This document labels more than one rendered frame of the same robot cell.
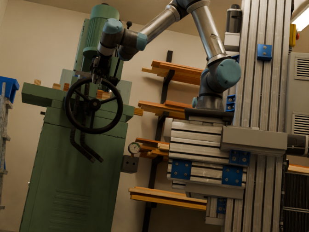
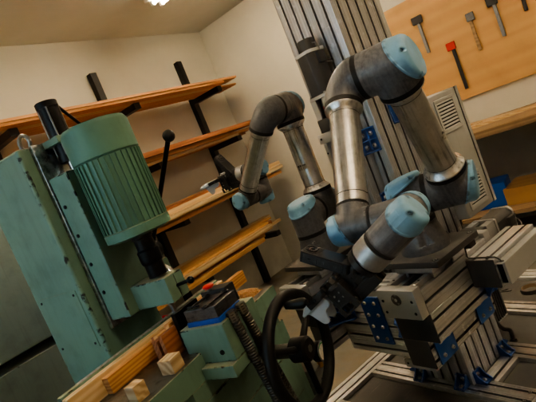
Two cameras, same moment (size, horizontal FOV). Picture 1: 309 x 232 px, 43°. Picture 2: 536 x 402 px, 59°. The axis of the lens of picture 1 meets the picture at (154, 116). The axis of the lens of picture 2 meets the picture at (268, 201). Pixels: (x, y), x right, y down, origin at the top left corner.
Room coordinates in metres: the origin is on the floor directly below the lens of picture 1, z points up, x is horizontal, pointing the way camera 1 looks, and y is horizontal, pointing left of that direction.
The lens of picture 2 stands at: (1.01, 0.99, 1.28)
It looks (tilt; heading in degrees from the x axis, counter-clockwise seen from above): 6 degrees down; 318
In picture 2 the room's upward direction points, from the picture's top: 22 degrees counter-clockwise
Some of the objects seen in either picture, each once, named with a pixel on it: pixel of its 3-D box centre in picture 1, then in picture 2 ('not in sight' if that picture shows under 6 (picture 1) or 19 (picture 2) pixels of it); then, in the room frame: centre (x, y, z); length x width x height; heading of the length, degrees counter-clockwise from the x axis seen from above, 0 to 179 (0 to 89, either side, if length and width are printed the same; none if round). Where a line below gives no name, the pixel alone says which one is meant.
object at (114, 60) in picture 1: (115, 70); not in sight; (2.43, 0.30, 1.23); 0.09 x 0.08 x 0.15; 15
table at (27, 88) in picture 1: (79, 102); (204, 350); (2.07, 0.42, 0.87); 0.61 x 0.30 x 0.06; 105
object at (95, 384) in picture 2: not in sight; (161, 336); (2.19, 0.45, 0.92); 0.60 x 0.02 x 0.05; 105
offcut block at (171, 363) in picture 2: (56, 87); (171, 363); (2.00, 0.54, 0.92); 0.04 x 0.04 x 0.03; 19
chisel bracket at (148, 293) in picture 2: not in sight; (160, 291); (2.20, 0.39, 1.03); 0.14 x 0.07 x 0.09; 15
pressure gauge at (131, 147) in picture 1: (133, 149); (319, 353); (2.05, 0.08, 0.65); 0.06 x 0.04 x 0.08; 105
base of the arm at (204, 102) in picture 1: (209, 106); (419, 232); (1.80, -0.26, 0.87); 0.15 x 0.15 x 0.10
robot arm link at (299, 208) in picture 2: not in sight; (305, 214); (2.29, -0.33, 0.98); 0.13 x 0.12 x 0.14; 96
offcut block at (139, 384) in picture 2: (37, 83); (136, 391); (1.99, 0.64, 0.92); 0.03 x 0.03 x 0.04; 10
